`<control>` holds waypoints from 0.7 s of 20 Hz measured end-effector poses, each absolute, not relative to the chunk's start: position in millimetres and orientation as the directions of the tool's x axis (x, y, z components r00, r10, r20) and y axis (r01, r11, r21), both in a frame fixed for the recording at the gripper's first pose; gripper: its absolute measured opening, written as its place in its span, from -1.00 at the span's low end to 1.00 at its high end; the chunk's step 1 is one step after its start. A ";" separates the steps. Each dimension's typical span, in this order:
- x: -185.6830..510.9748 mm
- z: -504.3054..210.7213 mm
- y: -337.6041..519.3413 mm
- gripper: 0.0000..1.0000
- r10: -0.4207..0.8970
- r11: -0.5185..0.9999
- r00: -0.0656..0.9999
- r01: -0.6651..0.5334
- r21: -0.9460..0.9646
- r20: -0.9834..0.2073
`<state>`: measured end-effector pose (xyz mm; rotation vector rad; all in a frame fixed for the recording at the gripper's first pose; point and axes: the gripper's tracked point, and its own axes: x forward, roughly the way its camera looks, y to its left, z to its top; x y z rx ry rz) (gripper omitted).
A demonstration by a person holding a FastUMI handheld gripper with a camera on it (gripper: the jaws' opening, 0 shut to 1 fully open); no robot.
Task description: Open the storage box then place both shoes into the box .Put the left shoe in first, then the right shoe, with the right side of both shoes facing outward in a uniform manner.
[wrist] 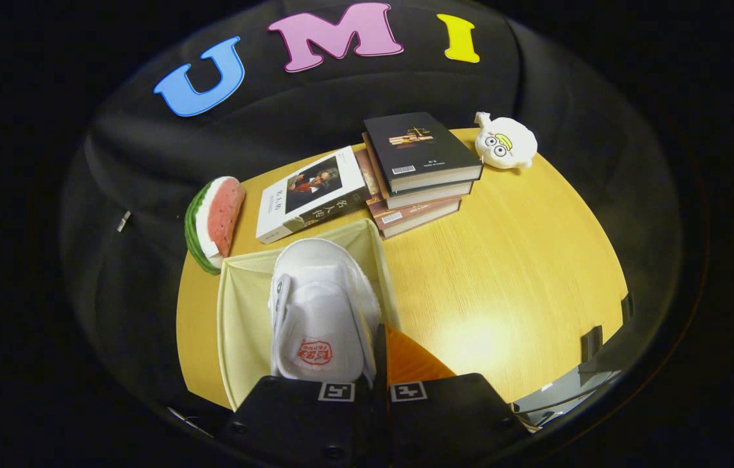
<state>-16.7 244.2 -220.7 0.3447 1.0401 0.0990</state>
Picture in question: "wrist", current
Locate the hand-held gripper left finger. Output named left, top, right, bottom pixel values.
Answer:
left=218, top=374, right=380, bottom=468

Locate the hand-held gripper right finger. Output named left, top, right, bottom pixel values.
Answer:
left=374, top=324, right=531, bottom=468

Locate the beige fabric storage box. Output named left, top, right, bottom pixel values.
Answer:
left=217, top=218, right=401, bottom=411

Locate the white shoe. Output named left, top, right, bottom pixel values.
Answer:
left=268, top=238, right=382, bottom=384

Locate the reddish brown book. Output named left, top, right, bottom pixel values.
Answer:
left=354, top=149, right=464, bottom=241

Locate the watermelon slice toy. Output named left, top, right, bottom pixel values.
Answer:
left=184, top=176, right=246, bottom=275

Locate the dark brown book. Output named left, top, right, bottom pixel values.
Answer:
left=362, top=133, right=475, bottom=211

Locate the white portrait cover book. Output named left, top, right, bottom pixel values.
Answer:
left=256, top=146, right=373, bottom=245

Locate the black cover book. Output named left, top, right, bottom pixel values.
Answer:
left=363, top=112, right=484, bottom=194

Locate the white plush toy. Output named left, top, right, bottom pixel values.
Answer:
left=475, top=112, right=538, bottom=170

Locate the black backdrop cloth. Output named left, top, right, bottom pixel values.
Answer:
left=61, top=0, right=686, bottom=420

